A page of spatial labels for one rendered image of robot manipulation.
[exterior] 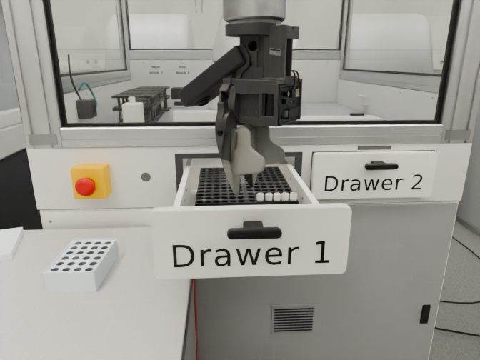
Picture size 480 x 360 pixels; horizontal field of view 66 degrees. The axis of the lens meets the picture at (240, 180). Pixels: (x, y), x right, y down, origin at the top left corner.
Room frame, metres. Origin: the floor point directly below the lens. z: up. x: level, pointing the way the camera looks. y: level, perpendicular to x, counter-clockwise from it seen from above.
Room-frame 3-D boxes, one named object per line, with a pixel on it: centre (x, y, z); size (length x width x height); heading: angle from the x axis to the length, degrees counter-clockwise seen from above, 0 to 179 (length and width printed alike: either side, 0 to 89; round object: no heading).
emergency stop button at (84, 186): (0.75, 0.33, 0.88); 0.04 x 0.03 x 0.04; 93
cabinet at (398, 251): (1.30, -0.02, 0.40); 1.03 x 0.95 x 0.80; 93
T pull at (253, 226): (0.47, -0.02, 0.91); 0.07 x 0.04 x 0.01; 93
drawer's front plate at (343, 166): (0.84, -0.31, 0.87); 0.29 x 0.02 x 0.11; 93
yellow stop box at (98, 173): (0.78, 0.33, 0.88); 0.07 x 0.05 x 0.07; 93
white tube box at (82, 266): (0.60, 0.28, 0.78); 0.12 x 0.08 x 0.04; 0
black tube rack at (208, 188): (0.70, -0.01, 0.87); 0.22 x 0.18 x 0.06; 3
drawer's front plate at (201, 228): (0.50, -0.02, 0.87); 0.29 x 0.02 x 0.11; 93
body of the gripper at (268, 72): (0.48, -0.02, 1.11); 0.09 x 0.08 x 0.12; 58
